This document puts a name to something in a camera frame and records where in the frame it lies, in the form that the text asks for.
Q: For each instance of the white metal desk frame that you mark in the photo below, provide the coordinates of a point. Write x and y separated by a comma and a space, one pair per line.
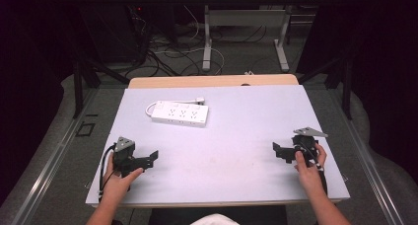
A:
244, 19

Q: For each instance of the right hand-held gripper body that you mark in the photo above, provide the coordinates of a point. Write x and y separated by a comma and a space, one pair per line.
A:
305, 142

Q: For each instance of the white table mat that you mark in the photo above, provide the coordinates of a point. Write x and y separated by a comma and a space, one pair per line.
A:
230, 146

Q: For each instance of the white power strip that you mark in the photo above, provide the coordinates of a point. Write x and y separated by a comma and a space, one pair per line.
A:
180, 113

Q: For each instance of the person's white clothing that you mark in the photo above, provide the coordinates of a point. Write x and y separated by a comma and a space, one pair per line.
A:
215, 220

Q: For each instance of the person's left hand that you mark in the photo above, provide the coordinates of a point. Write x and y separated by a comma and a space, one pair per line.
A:
119, 184

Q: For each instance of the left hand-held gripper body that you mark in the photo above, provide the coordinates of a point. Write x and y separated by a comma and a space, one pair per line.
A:
124, 152

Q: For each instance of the black metal stand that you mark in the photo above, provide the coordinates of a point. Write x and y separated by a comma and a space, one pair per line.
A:
343, 83
82, 83

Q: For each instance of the black floor socket plate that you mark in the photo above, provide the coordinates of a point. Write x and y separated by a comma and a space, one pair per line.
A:
85, 129

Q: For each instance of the person's right hand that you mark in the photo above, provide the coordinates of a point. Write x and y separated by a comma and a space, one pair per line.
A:
309, 177

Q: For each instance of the dark equipment rack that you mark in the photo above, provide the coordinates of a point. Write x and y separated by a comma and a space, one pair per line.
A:
111, 31

